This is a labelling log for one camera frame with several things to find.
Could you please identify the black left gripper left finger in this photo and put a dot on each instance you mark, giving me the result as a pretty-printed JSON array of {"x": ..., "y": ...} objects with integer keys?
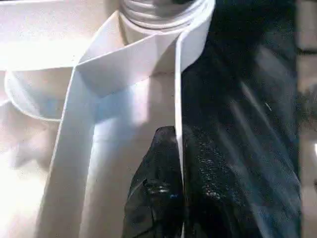
[{"x": 156, "y": 198}]

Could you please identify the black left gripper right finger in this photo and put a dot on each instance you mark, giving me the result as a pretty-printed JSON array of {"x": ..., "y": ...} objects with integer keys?
[{"x": 213, "y": 203}]

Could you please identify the white plastic table leg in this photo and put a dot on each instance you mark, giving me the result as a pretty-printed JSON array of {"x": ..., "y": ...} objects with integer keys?
[{"x": 158, "y": 12}]

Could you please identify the white plastic table top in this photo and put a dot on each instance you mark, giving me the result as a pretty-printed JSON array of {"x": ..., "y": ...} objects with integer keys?
[{"x": 74, "y": 124}]

